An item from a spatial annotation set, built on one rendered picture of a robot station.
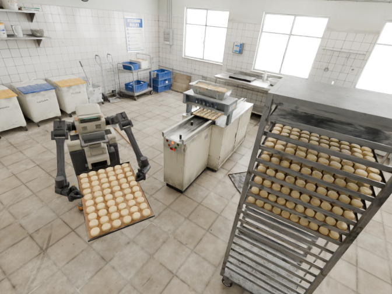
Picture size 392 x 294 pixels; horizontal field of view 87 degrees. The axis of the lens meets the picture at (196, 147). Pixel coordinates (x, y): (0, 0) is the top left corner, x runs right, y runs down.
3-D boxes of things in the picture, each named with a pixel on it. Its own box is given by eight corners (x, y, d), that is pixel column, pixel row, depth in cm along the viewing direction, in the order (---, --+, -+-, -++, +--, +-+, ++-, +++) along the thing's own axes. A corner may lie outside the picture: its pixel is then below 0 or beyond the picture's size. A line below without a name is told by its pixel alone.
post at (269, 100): (219, 275, 189) (268, 91, 100) (220, 272, 192) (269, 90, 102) (222, 276, 188) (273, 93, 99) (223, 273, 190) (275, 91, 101)
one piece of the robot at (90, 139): (81, 150, 219) (76, 132, 207) (108, 144, 232) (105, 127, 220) (83, 158, 208) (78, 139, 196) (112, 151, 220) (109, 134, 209)
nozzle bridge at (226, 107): (193, 108, 339) (194, 87, 322) (234, 120, 310) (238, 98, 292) (181, 114, 315) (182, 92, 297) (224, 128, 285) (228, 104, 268)
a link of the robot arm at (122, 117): (126, 109, 175) (115, 112, 170) (132, 124, 177) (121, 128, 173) (117, 114, 213) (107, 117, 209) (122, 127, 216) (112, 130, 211)
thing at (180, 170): (189, 163, 352) (192, 114, 305) (206, 170, 338) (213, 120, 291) (163, 185, 300) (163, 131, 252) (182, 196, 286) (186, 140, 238)
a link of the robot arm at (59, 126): (66, 118, 154) (50, 118, 149) (67, 136, 155) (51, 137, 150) (71, 122, 194) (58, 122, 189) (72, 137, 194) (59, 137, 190)
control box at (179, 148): (166, 146, 261) (166, 136, 254) (182, 152, 251) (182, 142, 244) (164, 147, 258) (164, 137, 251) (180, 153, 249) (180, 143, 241)
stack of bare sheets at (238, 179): (228, 175, 331) (228, 174, 330) (249, 172, 343) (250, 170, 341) (246, 203, 283) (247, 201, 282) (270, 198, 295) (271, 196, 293)
